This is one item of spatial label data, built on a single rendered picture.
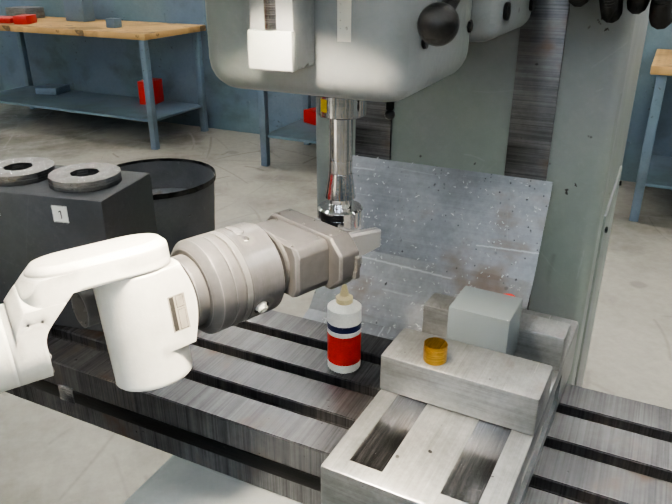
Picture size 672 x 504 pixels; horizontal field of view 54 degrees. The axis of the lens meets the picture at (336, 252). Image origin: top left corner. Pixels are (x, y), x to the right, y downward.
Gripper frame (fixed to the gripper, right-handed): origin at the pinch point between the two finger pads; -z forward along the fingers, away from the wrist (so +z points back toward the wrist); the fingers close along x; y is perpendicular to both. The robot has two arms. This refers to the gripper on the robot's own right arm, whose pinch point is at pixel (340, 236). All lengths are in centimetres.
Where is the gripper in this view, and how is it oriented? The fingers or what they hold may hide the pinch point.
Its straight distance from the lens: 70.2
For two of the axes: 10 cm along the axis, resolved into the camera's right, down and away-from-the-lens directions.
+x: -6.8, -3.0, 6.7
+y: -0.1, 9.1, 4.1
